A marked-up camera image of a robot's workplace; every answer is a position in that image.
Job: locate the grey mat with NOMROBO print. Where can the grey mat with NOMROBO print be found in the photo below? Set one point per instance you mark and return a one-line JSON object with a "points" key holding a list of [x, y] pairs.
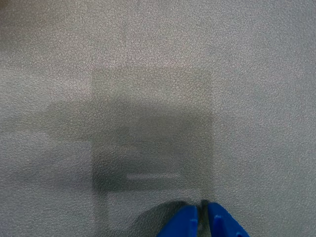
{"points": [[158, 74]]}

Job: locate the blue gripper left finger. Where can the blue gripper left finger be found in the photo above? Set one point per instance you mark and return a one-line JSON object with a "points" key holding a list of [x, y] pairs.
{"points": [[184, 224]]}

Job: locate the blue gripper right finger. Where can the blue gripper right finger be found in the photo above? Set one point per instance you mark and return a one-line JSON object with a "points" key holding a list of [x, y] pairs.
{"points": [[222, 223]]}

